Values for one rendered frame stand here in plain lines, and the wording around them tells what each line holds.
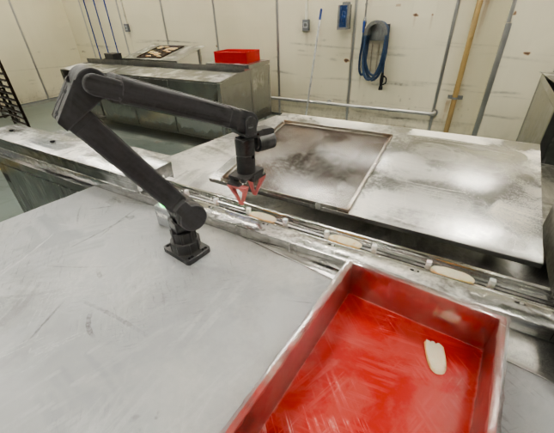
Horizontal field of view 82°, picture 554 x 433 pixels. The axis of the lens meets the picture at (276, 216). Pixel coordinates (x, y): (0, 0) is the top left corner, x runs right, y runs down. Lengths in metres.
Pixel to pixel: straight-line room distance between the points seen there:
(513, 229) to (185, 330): 0.88
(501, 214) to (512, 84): 3.16
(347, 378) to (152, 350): 0.40
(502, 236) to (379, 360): 0.50
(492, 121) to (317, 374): 3.84
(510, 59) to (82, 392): 4.10
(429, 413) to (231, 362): 0.37
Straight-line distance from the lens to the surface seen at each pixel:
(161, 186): 0.84
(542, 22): 4.14
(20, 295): 1.08
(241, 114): 0.89
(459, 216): 1.05
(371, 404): 0.68
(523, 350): 0.86
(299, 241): 0.91
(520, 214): 1.12
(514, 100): 4.22
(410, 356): 0.75
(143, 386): 0.74
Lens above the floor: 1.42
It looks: 33 degrees down
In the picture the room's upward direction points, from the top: 2 degrees counter-clockwise
